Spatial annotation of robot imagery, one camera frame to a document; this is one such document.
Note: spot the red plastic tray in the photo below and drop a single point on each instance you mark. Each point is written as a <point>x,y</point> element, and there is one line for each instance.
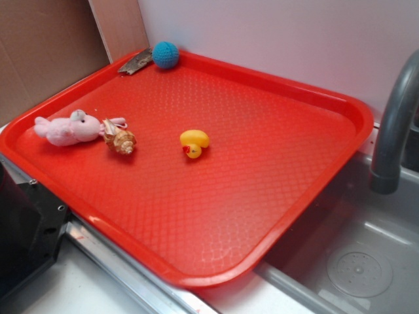
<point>274,146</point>

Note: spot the yellow rubber duck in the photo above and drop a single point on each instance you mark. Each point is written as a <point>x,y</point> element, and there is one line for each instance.
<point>193,141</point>

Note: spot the blue crocheted ball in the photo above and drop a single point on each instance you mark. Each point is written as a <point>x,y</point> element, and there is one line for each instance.
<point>165,55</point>

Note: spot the grey faucet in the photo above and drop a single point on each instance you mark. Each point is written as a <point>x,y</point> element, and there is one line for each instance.
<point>397,141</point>

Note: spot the grey sink basin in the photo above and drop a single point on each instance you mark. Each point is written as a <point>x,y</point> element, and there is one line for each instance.
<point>352,250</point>

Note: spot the brown spiral seashell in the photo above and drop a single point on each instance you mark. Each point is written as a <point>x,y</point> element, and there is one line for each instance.
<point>118,138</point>

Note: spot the pink plush bunny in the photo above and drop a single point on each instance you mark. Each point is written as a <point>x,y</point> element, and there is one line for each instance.
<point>80,127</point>

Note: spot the brown bark piece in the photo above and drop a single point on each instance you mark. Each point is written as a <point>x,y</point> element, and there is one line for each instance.
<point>138,62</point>

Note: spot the cardboard panel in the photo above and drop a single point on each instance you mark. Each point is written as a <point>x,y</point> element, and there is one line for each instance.
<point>47,46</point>

